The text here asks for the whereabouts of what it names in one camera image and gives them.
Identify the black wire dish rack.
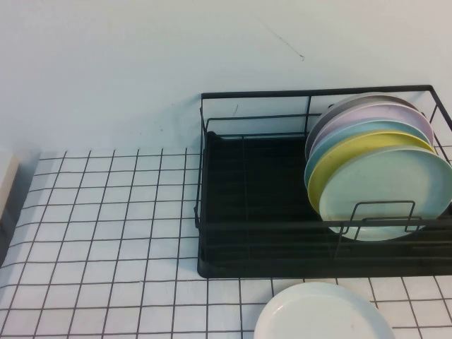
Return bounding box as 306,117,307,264
193,83,452,280

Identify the mint green plate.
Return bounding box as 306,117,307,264
317,147,452,243

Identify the pink plate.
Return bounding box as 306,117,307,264
311,102,436,150

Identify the white plate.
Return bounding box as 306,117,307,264
253,281,397,339

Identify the grey plate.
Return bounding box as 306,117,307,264
304,92,423,156

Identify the yellow plate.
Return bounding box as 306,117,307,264
307,129,437,222

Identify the white black-grid tablecloth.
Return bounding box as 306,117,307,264
0,148,452,339

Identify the black plastic drip tray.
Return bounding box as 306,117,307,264
196,130,452,280

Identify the light blue plate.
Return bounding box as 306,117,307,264
303,119,435,194

